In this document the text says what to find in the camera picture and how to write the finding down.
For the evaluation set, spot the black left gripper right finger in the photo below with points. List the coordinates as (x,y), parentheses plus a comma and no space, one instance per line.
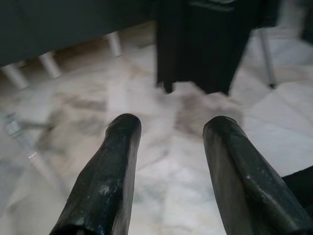
(244,191)

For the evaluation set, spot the black printed polo shirt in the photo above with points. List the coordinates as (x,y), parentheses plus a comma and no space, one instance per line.
(200,49)

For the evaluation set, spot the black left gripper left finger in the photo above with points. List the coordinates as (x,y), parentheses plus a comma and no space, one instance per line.
(105,186)

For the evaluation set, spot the black tv cabinet white legs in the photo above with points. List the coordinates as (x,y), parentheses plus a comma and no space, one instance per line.
(61,24)

